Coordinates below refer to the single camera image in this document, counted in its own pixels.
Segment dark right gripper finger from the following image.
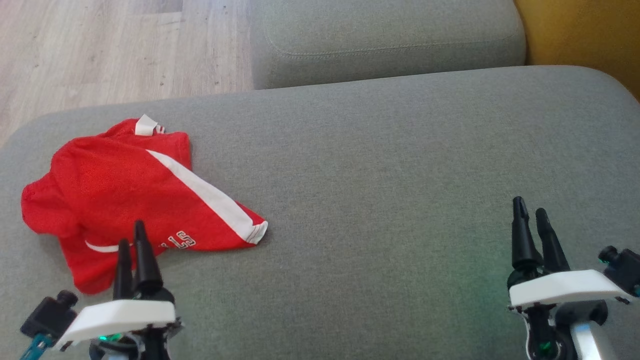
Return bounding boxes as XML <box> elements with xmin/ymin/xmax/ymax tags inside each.
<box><xmin>511</xmin><ymin>196</ymin><xmax>543</xmax><ymax>273</ymax></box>
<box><xmin>535</xmin><ymin>207</ymin><xmax>571</xmax><ymax>274</ymax></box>

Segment red basketball jersey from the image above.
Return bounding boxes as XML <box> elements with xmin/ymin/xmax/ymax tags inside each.
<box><xmin>59</xmin><ymin>114</ymin><xmax>193</xmax><ymax>295</ymax></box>

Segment large grey sofa seat cushion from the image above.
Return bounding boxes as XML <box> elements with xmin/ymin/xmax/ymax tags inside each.
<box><xmin>0</xmin><ymin>65</ymin><xmax>640</xmax><ymax>360</ymax></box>

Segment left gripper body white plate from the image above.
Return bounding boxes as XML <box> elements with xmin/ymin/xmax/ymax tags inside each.
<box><xmin>55</xmin><ymin>295</ymin><xmax>183</xmax><ymax>360</ymax></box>

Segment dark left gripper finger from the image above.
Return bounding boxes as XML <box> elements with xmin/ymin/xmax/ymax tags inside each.
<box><xmin>112</xmin><ymin>239</ymin><xmax>135</xmax><ymax>301</ymax></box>
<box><xmin>134</xmin><ymin>220</ymin><xmax>164</xmax><ymax>297</ymax></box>

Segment red shorts with white trim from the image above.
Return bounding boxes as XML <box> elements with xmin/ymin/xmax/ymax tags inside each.
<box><xmin>21</xmin><ymin>131</ymin><xmax>269</xmax><ymax>253</ymax></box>

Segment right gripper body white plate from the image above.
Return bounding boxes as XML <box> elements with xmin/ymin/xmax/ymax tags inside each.
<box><xmin>507</xmin><ymin>269</ymin><xmax>632</xmax><ymax>360</ymax></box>

